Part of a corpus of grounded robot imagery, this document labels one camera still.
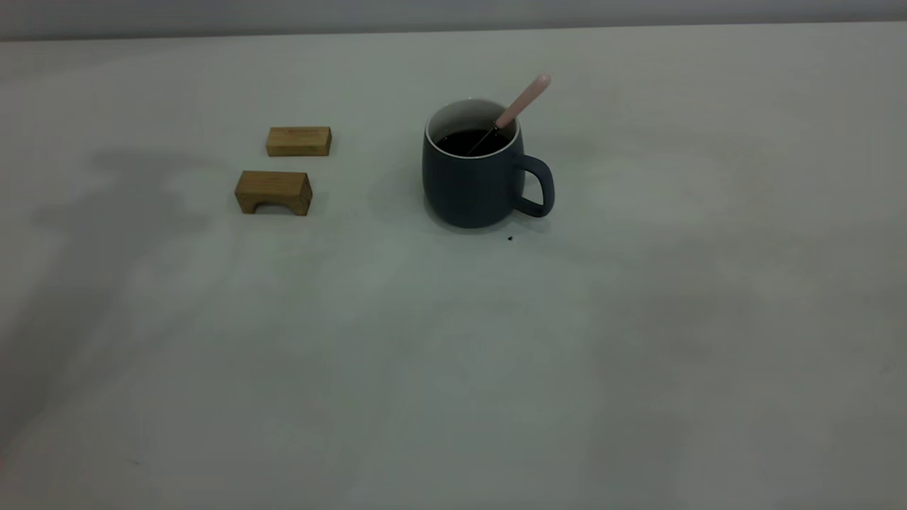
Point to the dark grey ceramic cup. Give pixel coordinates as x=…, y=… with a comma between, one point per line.
x=468, y=188

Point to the dark coffee liquid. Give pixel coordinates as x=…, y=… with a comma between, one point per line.
x=453, y=142

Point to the flat rectangular wooden block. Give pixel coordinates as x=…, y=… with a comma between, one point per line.
x=297, y=142

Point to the arched wooden block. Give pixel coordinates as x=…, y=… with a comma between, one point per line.
x=273, y=188

